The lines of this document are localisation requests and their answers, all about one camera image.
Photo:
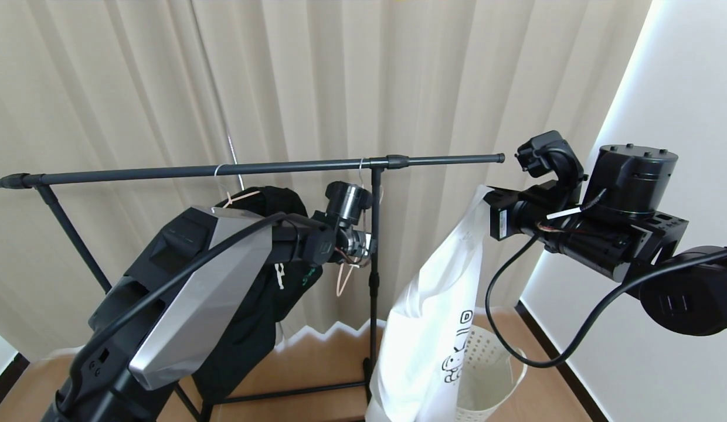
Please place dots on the black shorts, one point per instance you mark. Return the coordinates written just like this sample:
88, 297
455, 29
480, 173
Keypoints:
252, 328

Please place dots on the black clothes rack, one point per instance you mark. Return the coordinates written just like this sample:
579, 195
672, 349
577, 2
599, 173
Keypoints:
135, 173

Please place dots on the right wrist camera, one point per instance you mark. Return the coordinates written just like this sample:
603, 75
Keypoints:
548, 152

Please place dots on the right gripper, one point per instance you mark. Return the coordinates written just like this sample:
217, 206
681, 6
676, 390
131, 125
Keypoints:
527, 211

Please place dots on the pink clothes hanger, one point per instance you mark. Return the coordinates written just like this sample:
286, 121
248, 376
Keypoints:
240, 199
340, 281

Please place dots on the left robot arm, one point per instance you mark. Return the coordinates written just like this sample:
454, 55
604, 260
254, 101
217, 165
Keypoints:
199, 293

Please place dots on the white laundry basket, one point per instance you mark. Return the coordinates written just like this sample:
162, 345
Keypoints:
486, 375

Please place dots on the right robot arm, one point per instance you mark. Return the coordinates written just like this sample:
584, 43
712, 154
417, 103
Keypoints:
633, 181

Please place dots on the white printed garment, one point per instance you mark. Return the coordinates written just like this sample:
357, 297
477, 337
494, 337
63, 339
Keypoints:
428, 316

